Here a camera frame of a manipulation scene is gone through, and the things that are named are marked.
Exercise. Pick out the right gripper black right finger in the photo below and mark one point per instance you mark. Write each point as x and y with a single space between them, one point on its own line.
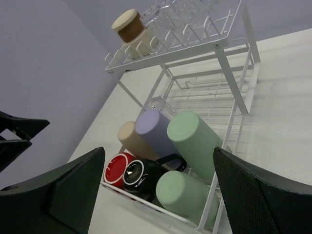
258 201

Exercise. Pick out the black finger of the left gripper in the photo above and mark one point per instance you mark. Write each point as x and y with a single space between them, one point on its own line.
10 150
25 128

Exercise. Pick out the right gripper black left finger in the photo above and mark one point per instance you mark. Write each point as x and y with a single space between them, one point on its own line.
60 201

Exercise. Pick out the red ceramic mug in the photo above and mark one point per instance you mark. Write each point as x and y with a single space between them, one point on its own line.
114 170

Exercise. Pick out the black ceramic mug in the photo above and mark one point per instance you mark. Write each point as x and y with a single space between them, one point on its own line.
142 175

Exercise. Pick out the cream and brown cup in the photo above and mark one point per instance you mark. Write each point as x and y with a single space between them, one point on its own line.
137 40

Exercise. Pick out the clear ribbed glass cup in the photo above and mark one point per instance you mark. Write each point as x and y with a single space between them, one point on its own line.
176 14

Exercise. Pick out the clear faceted glass cup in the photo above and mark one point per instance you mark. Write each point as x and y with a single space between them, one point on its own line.
156 16

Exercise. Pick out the small green plastic cup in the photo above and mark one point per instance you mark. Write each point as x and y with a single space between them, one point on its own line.
183 195

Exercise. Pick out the large green plastic cup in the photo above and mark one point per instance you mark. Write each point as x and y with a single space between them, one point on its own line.
195 141

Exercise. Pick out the beige plastic cup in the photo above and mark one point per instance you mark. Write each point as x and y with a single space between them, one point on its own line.
134 143

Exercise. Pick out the lavender plastic cup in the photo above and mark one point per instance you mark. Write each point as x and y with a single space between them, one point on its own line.
152 127

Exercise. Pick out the clear small glass cup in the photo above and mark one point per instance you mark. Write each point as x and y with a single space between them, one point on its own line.
160 104

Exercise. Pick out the white wire dish rack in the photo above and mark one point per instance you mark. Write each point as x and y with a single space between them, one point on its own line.
212 70

